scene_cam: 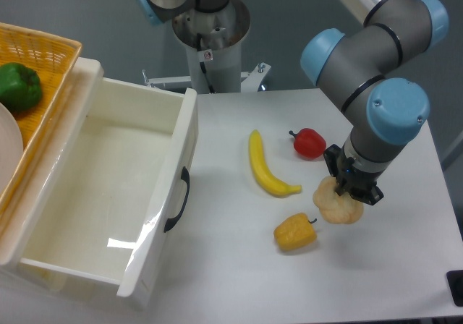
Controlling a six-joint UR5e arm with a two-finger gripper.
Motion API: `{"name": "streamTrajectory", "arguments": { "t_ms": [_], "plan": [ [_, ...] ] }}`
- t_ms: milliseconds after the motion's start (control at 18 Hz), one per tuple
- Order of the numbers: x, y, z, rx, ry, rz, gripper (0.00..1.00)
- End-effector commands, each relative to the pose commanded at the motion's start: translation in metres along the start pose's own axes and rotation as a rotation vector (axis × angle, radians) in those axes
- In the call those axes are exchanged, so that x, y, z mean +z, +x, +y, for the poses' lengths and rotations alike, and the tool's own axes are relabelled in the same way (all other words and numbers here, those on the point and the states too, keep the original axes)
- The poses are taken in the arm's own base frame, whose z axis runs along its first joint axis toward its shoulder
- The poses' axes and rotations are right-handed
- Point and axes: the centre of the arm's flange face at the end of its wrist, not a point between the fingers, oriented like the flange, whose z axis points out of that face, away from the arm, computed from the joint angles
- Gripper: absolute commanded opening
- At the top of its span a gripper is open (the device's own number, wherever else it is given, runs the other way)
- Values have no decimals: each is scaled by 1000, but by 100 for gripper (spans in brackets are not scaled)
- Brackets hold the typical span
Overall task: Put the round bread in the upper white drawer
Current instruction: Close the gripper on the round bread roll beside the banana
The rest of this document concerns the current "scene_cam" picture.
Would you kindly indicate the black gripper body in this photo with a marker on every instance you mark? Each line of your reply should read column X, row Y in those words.
column 351, row 179

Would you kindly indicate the round beige bread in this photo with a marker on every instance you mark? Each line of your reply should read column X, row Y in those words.
column 334, row 208

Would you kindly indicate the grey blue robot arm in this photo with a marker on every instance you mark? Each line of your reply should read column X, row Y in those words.
column 352, row 71

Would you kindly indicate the white open upper drawer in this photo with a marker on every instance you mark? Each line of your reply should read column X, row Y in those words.
column 103, row 222

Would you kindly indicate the white drawer cabinet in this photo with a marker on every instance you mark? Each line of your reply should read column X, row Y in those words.
column 30, row 197

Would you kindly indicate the red bell pepper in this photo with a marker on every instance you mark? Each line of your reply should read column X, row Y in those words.
column 308, row 143

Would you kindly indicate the yellow bell pepper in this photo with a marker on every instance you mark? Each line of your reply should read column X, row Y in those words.
column 295, row 232

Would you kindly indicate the yellow banana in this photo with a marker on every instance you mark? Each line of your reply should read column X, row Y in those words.
column 261, row 172

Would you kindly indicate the black object at table edge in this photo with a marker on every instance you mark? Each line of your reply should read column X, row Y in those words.
column 455, row 282

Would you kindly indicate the yellow woven basket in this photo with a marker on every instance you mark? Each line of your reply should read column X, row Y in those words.
column 52, row 58

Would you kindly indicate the white plate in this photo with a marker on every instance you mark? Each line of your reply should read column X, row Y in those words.
column 11, row 147

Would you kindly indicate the green bell pepper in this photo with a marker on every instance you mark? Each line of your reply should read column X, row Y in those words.
column 20, row 87

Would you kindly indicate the black drawer handle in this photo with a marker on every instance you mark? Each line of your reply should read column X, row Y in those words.
column 179, row 200

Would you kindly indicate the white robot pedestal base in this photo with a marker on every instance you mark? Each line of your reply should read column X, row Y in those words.
column 213, row 46

